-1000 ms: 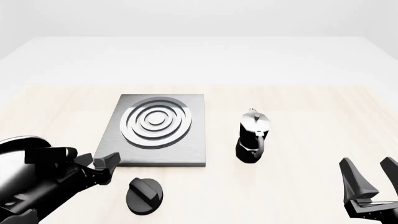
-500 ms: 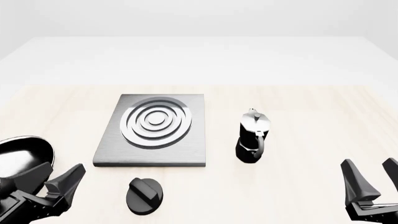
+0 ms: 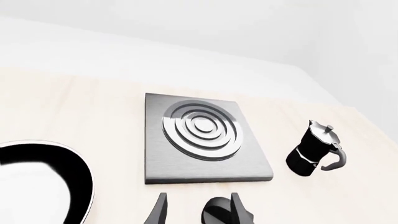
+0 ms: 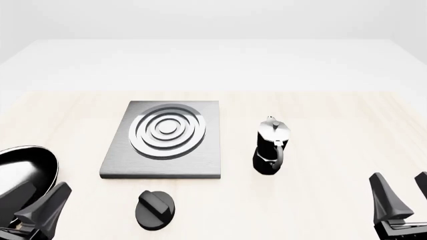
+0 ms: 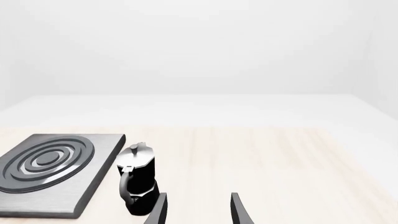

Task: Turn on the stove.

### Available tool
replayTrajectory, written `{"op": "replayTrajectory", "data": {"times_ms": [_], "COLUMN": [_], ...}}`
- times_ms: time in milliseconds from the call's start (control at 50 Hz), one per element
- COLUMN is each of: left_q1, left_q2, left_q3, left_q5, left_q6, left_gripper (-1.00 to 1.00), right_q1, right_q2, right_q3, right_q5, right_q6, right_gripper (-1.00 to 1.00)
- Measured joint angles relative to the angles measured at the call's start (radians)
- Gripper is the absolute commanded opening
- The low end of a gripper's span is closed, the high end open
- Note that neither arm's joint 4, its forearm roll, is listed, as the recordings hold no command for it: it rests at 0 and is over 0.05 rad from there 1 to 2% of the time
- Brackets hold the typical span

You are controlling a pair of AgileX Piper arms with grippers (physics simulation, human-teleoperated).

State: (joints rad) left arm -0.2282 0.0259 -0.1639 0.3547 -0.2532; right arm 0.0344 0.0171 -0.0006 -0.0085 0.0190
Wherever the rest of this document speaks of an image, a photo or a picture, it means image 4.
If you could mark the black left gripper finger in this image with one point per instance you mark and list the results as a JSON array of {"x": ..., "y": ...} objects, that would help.
[
  {"x": 46, "y": 212},
  {"x": 18, "y": 195}
]

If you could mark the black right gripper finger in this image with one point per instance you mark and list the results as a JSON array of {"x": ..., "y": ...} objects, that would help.
[
  {"x": 423, "y": 182},
  {"x": 388, "y": 200}
]

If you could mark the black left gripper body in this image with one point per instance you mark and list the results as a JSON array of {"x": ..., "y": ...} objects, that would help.
[{"x": 16, "y": 232}]

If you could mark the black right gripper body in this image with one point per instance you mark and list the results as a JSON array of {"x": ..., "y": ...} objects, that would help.
[{"x": 400, "y": 231}]

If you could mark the flat grey stove plate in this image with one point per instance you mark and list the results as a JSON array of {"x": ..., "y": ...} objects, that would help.
[{"x": 116, "y": 160}]

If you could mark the round black stove knob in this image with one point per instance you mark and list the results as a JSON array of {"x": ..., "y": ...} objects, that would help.
[{"x": 154, "y": 212}]

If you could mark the black frying pan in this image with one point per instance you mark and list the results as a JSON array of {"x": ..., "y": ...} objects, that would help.
[{"x": 30, "y": 160}]

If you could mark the black moka pot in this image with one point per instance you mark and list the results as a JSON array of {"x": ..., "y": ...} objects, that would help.
[{"x": 267, "y": 147}]

